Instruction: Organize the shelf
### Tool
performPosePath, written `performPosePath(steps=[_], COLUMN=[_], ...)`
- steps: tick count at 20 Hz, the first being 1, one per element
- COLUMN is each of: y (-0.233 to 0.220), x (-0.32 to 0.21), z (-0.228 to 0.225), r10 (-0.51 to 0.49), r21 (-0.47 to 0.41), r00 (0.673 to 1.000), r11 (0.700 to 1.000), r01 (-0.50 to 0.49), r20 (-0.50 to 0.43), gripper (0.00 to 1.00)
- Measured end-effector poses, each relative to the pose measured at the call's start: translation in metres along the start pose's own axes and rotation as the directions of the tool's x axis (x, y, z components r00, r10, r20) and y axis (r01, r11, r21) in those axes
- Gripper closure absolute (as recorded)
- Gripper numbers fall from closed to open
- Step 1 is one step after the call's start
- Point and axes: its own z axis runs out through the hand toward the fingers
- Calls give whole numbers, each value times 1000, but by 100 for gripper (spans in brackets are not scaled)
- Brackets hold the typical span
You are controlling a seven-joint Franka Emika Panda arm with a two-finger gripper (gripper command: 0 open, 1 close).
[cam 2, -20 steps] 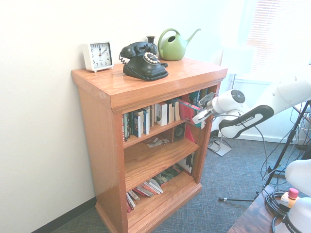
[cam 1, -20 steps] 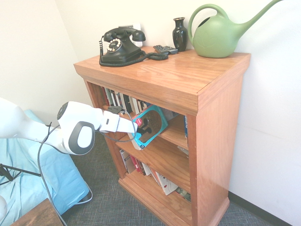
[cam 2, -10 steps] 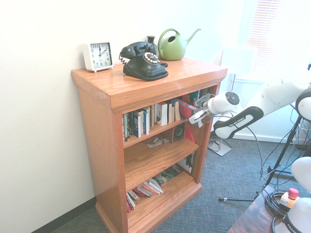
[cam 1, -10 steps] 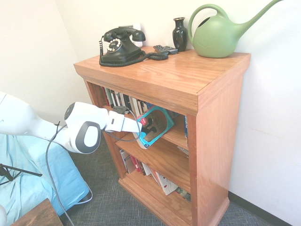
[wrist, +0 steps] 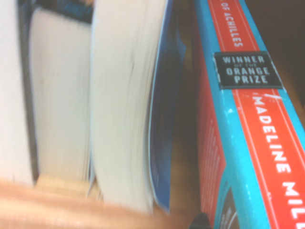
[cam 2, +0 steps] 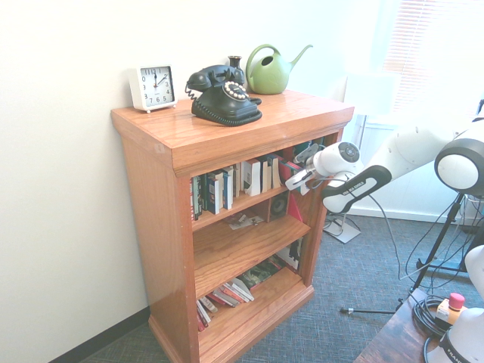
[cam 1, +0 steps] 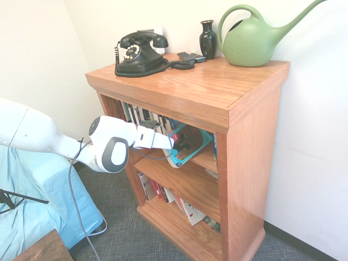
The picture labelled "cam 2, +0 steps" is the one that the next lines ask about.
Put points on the loose photo cards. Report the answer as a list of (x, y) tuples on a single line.
[(244, 221)]

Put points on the black and white cover book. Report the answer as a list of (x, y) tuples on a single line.
[(292, 255)]

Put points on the dark green spine book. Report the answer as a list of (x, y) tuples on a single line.
[(201, 194)]

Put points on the thick white book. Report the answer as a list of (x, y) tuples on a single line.
[(252, 177)]

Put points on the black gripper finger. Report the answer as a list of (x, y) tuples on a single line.
[(296, 173), (305, 190)]

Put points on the white square alarm clock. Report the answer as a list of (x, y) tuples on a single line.
[(155, 89)]

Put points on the red and white leaning paperback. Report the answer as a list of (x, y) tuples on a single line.
[(227, 295)]

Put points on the red folder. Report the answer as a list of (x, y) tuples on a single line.
[(295, 211)]

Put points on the dark green flat book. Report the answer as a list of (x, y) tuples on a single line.
[(262, 273)]

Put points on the small black vase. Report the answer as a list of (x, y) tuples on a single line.
[(234, 62)]

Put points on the white window blinds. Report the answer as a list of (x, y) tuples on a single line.
[(435, 38)]

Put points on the black and white spine book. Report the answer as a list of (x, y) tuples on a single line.
[(213, 194)]

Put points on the paperback with cream pages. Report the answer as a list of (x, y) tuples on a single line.
[(267, 177), (276, 174)]

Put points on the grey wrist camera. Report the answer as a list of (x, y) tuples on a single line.
[(308, 153)]

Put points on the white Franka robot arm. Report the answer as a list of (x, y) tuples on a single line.
[(408, 151)]

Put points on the red cover book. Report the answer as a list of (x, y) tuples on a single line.
[(288, 155)]

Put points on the small black speaker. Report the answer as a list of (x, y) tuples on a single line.
[(280, 206)]

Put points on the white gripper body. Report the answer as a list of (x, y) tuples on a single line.
[(300, 180)]

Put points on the tan spine book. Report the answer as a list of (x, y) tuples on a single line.
[(236, 181)]

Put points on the teal and dark spine book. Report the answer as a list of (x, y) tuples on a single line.
[(318, 141)]

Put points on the red and yellow emergency stop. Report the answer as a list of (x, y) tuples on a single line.
[(450, 308)]

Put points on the blue Thailand guide book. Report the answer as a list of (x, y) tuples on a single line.
[(303, 145)]

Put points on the blue and white spine book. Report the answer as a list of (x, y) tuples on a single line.
[(227, 191)]

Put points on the green watering can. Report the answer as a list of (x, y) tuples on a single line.
[(266, 79)]

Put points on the black tripod stand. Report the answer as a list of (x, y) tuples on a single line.
[(438, 242)]

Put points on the red spine leaning paperback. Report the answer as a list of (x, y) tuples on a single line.
[(203, 317)]

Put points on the cream leaning paperback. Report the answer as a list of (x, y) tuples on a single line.
[(208, 304)]

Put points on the wooden bookshelf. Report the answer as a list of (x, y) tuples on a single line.
[(151, 208)]

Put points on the black rotary telephone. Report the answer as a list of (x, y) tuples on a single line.
[(219, 106)]

